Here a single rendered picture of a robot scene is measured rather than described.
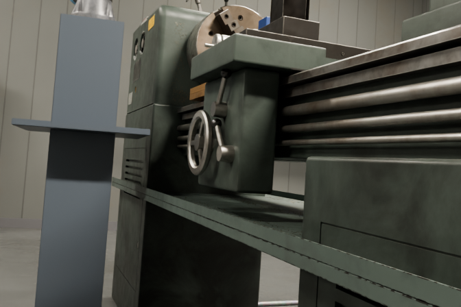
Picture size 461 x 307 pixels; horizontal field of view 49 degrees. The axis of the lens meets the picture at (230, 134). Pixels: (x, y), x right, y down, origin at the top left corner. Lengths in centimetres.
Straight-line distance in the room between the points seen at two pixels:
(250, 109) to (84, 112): 75
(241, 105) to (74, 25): 81
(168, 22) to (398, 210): 145
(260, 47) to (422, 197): 55
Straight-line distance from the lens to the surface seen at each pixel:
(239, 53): 103
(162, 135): 189
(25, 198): 469
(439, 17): 85
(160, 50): 193
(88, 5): 177
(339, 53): 128
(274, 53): 107
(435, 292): 52
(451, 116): 71
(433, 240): 61
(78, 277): 171
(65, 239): 169
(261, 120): 107
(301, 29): 126
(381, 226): 68
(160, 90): 190
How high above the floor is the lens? 66
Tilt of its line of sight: 3 degrees up
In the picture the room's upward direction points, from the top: 4 degrees clockwise
